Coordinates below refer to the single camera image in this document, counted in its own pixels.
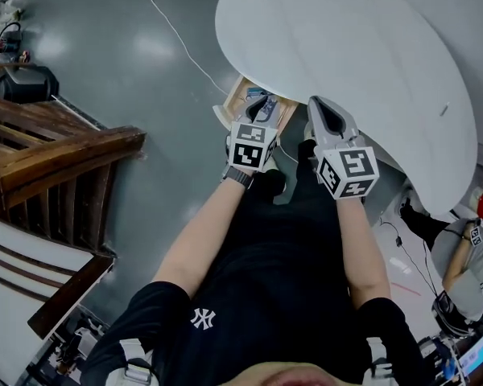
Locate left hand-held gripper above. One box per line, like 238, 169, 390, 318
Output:
225, 93, 281, 174

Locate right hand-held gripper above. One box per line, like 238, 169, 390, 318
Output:
308, 95, 381, 202

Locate large wooden drawer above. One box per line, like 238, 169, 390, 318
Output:
212, 76, 299, 140

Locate person's left forearm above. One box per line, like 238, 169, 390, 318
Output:
152, 175, 253, 298

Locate person's right forearm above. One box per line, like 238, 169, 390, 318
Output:
336, 196, 392, 310

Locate white round table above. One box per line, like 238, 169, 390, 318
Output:
214, 0, 478, 219

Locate black wristwatch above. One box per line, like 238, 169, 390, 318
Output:
221, 165, 254, 191

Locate person's black trousers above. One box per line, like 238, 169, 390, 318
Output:
225, 138, 341, 257

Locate pink strip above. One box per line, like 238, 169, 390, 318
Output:
392, 281, 422, 296

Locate person's black shirt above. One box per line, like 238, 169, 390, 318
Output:
82, 235, 423, 386

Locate black bag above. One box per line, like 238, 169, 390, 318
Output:
0, 65, 60, 104

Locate person's face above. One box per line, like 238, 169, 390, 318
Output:
223, 360, 347, 386

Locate colourful laptop screen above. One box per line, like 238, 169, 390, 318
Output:
452, 323, 483, 377

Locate cluttered equipment cart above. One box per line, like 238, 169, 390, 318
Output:
23, 303, 114, 386

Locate white floor cable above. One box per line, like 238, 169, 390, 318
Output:
134, 0, 299, 165

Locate white harness strap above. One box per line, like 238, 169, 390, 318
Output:
102, 338, 156, 386
361, 337, 398, 386

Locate red and black cable reel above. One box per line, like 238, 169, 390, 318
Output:
0, 22, 23, 54

